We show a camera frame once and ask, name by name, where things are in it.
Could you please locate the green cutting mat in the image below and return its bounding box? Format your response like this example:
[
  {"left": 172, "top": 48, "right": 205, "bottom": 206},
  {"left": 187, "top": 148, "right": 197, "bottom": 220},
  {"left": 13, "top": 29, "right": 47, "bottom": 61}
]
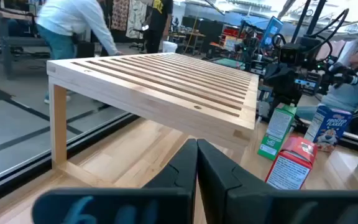
[{"left": 211, "top": 57, "right": 247, "bottom": 71}]

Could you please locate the hanging patterned cloth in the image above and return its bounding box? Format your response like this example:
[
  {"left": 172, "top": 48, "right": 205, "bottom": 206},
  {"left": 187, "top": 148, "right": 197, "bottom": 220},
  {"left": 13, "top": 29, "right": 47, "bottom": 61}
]
[
  {"left": 125, "top": 0, "right": 148, "bottom": 40},
  {"left": 110, "top": 0, "right": 131, "bottom": 32}
]

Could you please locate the white bin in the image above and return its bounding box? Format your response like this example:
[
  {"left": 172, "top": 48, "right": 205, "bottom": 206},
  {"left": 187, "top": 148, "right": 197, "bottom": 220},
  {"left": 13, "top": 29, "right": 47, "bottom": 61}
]
[{"left": 162, "top": 40, "right": 178, "bottom": 54}]

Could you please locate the wooden slatted shelf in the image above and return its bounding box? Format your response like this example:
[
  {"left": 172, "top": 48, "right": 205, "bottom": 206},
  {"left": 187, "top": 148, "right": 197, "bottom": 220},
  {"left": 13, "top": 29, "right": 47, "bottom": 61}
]
[{"left": 46, "top": 52, "right": 260, "bottom": 190}]

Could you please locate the red cereal box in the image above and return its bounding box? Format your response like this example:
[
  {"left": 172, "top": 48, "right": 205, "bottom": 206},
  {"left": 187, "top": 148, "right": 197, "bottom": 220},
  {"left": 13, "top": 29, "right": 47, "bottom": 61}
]
[{"left": 264, "top": 136, "right": 318, "bottom": 190}]

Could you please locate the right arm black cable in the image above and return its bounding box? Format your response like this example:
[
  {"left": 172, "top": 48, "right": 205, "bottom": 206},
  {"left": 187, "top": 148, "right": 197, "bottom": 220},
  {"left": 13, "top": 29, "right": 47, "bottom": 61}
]
[{"left": 306, "top": 8, "right": 351, "bottom": 55}]

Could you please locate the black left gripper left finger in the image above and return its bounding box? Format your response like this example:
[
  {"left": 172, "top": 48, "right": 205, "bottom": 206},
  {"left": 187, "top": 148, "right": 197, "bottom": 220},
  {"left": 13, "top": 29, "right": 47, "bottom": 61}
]
[{"left": 32, "top": 138, "right": 198, "bottom": 224}]

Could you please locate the dark metal workbench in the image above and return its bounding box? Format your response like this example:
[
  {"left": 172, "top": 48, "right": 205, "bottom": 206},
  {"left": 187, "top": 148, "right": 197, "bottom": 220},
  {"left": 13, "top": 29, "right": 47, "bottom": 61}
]
[{"left": 0, "top": 5, "right": 51, "bottom": 80}]

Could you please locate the green Apple Jacks box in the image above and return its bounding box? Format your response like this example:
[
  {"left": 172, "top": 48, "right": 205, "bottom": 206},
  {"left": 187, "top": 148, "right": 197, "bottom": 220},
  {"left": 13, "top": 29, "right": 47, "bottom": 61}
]
[{"left": 257, "top": 104, "right": 298, "bottom": 162}]

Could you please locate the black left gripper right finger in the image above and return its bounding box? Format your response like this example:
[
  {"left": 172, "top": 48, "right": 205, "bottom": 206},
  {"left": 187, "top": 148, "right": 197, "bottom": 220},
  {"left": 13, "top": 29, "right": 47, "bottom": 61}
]
[{"left": 196, "top": 138, "right": 358, "bottom": 224}]

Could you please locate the blue Frosted Flakes box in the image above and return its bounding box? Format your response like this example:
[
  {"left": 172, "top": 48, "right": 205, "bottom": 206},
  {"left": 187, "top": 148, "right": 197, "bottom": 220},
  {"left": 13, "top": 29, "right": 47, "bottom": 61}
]
[{"left": 303, "top": 105, "right": 353, "bottom": 153}]

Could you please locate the black cabinet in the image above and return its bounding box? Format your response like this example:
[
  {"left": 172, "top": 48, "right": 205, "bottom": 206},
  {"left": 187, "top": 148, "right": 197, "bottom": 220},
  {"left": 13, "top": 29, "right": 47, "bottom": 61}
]
[{"left": 181, "top": 15, "right": 225, "bottom": 52}]

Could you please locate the person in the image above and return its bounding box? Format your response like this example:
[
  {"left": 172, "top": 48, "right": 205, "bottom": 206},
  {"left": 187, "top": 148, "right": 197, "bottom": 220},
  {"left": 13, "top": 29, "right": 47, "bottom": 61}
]
[
  {"left": 295, "top": 39, "right": 358, "bottom": 123},
  {"left": 35, "top": 0, "right": 124, "bottom": 105},
  {"left": 140, "top": 0, "right": 175, "bottom": 54}
]

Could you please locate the black rig post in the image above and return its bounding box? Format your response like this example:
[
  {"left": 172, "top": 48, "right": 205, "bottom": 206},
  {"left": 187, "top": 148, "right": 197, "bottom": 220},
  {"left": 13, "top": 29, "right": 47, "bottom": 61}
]
[
  {"left": 305, "top": 0, "right": 328, "bottom": 35},
  {"left": 291, "top": 0, "right": 312, "bottom": 44}
]

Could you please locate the red crate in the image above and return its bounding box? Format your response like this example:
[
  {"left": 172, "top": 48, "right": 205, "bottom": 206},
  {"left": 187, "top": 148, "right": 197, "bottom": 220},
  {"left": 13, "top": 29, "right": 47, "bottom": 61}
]
[{"left": 221, "top": 24, "right": 241, "bottom": 40}]

